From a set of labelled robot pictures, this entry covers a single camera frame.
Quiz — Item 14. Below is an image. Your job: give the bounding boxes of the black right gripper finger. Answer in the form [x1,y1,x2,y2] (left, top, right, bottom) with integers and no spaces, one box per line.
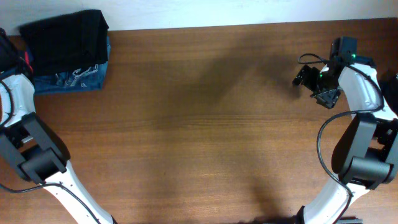
[292,65,311,86]
[310,89,341,109]

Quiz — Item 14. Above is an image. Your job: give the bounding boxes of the black leggings red waistband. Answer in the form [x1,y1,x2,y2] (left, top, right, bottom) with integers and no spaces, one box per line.
[19,50,34,74]

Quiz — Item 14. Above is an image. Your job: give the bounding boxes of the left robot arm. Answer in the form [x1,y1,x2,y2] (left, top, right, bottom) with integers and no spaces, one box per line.
[1,30,116,223]

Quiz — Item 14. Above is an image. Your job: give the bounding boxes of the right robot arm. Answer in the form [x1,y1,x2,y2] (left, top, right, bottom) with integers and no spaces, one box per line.
[292,37,397,223]

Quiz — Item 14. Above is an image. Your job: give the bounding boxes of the dark crumpled garment pile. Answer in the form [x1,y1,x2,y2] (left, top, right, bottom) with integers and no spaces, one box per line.
[379,70,397,114]

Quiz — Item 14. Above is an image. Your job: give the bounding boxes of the folded blue jeans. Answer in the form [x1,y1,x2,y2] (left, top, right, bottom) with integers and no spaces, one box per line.
[30,36,111,96]

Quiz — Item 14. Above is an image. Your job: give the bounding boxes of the folded black garment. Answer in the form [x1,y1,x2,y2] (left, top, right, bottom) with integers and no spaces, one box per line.
[19,9,109,76]

